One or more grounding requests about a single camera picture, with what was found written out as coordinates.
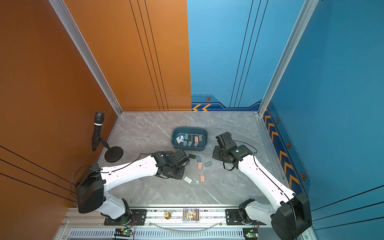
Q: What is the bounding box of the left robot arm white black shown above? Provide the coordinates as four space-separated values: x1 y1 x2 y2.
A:
75 150 189 222

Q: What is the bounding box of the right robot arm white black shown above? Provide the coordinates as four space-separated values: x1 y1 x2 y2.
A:
213 145 312 240

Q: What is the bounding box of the white eraser low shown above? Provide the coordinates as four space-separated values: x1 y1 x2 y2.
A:
184 177 193 184

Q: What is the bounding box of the teal plastic storage box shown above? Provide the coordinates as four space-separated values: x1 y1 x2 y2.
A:
171 127 208 152

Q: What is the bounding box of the black round microphone base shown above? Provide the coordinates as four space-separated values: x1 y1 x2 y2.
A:
104 147 124 163

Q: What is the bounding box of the left green circuit board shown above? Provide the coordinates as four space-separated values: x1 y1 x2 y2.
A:
114 228 135 240

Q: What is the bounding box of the green circuit board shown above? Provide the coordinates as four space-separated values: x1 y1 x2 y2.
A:
114 228 135 240
243 228 259 240

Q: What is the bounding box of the right green circuit board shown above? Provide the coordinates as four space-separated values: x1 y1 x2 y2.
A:
243 228 259 240

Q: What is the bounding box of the black microphone on stand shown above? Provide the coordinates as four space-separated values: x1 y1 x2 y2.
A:
92 112 110 152

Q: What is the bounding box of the brass knob on rail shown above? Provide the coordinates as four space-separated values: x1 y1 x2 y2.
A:
164 212 172 220

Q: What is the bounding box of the colourful card on rail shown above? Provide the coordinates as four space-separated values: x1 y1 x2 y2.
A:
182 208 200 223

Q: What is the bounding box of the aluminium front rail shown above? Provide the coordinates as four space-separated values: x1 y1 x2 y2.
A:
59 206 313 229

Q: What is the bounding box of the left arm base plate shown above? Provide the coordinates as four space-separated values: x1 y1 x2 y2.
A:
104 209 147 226

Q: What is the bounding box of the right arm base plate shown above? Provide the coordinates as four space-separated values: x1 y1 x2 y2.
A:
225 209 266 226

